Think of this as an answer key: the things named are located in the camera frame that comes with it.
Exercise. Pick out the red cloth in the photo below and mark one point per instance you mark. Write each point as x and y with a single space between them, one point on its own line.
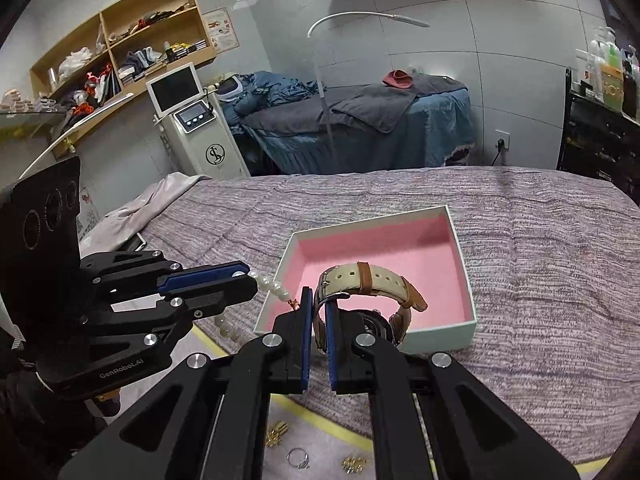
398 79

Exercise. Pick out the beige cloth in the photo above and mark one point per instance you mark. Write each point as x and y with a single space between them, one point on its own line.
122 223

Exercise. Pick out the purple woven bedspread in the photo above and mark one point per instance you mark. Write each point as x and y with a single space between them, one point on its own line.
544 263

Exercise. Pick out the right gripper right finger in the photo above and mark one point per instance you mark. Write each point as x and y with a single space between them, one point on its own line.
431 418

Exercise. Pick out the black camera box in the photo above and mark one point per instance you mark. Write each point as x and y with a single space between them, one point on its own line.
39 249

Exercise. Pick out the grey blanket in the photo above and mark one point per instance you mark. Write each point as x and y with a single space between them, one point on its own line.
367 107

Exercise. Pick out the white beauty machine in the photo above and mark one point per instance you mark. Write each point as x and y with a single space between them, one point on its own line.
193 128

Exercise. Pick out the black trolley rack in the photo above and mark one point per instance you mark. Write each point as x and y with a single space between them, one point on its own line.
599 143

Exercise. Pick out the gold brooch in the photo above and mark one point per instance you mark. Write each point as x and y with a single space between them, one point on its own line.
276 433

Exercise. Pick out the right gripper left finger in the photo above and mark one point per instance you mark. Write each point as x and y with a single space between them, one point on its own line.
207 418

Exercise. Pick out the wall poster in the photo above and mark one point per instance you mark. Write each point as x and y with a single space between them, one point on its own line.
220 30

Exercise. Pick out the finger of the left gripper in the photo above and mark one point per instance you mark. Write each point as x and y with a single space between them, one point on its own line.
201 275
209 299

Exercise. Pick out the wall power socket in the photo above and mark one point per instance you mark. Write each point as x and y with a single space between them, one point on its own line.
502 145

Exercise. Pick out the mint box pink lining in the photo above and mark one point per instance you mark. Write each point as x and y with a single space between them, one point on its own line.
375 279

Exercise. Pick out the green pump bottle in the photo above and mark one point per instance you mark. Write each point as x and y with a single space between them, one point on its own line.
612 73

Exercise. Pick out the gold crystal earring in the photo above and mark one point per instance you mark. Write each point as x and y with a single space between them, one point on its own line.
354 464

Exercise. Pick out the wooden wall shelf unit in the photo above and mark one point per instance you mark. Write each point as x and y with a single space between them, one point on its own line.
173 28

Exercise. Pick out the blue massage bed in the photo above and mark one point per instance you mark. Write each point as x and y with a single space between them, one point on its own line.
436 131

